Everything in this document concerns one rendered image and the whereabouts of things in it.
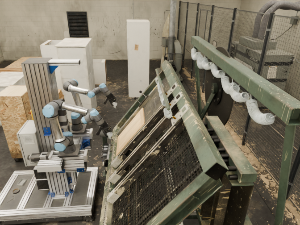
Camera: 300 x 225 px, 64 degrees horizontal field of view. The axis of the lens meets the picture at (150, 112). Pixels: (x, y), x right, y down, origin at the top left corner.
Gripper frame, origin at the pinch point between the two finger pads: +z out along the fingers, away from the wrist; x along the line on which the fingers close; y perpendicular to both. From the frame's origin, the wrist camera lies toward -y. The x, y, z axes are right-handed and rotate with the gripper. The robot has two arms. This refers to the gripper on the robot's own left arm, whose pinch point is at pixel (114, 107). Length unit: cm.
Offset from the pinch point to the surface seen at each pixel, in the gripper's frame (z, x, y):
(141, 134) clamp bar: 17, -64, 27
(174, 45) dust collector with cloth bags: 98, 530, 134
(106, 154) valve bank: 46, -20, -39
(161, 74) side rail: -1, 31, 72
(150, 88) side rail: 10, 31, 49
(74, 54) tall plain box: -62, 205, -71
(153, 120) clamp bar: 8, -64, 46
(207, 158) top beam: -15, -176, 82
